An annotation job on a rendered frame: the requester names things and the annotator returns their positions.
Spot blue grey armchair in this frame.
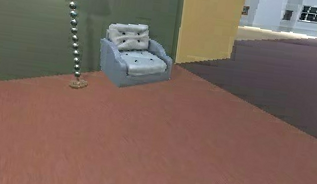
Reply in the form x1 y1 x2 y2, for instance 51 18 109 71
95 19 178 94

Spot beaded floor lamp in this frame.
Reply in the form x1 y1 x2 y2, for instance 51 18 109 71
37 0 99 91

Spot small dark window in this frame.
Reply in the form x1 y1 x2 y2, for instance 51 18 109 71
281 9 294 22

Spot black framed window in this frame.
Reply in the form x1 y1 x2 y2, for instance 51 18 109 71
298 4 317 24

